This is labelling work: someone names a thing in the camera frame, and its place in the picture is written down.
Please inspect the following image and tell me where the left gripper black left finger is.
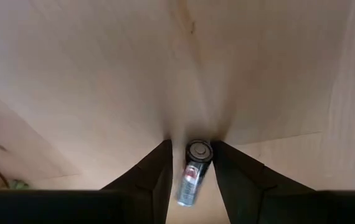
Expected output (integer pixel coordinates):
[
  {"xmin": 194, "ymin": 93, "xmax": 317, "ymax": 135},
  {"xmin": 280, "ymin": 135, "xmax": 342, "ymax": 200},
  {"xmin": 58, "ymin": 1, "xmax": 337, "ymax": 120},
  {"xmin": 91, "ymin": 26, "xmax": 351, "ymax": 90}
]
[{"xmin": 0, "ymin": 139, "xmax": 174, "ymax": 224}]

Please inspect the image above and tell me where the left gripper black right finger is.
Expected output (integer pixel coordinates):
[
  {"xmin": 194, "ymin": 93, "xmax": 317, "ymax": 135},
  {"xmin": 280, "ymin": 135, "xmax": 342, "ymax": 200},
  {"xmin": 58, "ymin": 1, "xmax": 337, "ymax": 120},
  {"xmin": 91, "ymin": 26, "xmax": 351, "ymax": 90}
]
[{"xmin": 211, "ymin": 140, "xmax": 355, "ymax": 224}]

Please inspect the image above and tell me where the silver red battery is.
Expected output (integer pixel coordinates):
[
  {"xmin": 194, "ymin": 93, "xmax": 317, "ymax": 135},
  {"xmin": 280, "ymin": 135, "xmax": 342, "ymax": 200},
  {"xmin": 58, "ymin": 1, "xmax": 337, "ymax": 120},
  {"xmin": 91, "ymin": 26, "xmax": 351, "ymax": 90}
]
[{"xmin": 176, "ymin": 139, "xmax": 214, "ymax": 208}]

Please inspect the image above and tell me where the small green artificial plant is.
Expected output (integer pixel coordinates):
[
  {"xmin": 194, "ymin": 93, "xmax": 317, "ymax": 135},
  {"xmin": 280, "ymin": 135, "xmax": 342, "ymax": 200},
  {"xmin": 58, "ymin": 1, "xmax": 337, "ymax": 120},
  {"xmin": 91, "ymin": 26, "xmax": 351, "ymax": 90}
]
[{"xmin": 7, "ymin": 178, "xmax": 31, "ymax": 191}]

